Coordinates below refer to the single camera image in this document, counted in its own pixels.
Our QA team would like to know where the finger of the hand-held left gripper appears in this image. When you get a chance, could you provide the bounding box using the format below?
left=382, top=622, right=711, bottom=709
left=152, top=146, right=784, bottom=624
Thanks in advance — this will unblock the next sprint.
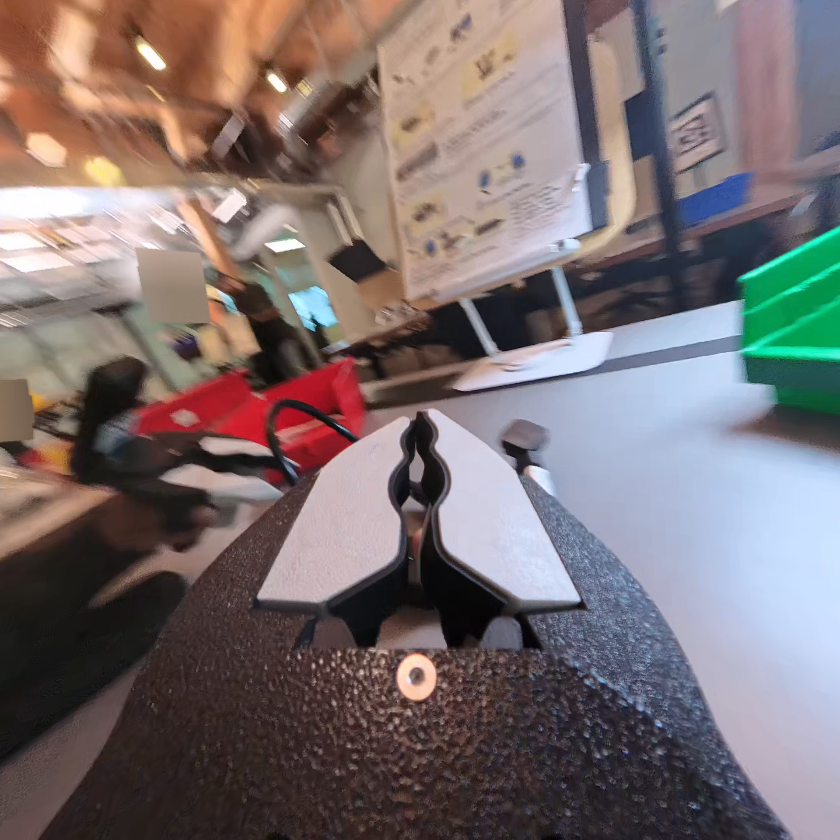
left=197, top=476, right=284, bottom=509
left=190, top=436, right=277, bottom=463

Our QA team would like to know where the black cable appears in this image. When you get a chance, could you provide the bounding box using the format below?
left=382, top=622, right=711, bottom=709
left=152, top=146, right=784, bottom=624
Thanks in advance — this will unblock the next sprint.
left=264, top=399, right=361, bottom=487

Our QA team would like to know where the curved wooden chair back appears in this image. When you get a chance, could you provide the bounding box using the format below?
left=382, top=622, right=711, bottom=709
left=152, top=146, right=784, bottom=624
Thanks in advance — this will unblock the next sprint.
left=587, top=39, right=639, bottom=260

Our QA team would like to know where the bright computer screen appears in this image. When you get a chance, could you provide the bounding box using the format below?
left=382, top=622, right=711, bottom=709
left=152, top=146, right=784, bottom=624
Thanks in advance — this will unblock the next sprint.
left=289, top=285, right=340, bottom=333

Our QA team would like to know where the long wooden bench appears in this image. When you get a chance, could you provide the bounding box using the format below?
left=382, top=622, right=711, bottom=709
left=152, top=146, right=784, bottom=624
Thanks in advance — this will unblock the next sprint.
left=577, top=187, right=811, bottom=271

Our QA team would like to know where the white printed poster board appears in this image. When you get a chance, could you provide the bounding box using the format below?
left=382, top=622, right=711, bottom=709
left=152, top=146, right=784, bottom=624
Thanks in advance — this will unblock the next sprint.
left=376, top=0, right=597, bottom=304

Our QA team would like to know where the black metal pole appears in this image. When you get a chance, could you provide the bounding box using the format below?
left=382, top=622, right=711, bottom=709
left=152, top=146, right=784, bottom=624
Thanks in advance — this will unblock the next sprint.
left=631, top=0, right=691, bottom=311

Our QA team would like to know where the green plastic bin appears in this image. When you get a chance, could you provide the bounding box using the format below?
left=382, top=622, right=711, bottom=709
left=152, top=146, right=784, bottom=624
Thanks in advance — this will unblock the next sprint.
left=737, top=226, right=840, bottom=416

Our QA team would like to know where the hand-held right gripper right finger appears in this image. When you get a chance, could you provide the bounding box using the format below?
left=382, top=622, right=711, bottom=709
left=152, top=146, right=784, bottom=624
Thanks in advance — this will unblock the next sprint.
left=415, top=408, right=585, bottom=649

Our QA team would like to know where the red plastic bin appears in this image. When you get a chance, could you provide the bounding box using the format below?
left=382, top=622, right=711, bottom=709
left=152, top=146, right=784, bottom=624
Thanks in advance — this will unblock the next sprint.
left=133, top=356, right=366, bottom=475

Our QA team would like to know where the framed black white sign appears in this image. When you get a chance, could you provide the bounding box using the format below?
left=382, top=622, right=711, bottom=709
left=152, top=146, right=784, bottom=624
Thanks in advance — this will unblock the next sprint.
left=666, top=94, right=727, bottom=175

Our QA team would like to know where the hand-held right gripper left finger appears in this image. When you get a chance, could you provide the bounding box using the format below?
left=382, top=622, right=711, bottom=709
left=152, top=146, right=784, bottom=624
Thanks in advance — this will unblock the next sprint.
left=256, top=415, right=421, bottom=649

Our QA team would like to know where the dark grey plug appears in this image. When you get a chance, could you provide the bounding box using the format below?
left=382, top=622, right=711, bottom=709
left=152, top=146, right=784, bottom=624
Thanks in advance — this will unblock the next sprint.
left=499, top=419, right=559, bottom=496

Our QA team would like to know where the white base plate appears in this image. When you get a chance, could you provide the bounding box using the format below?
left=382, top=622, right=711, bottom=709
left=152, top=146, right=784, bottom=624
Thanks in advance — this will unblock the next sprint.
left=451, top=239, right=615, bottom=393

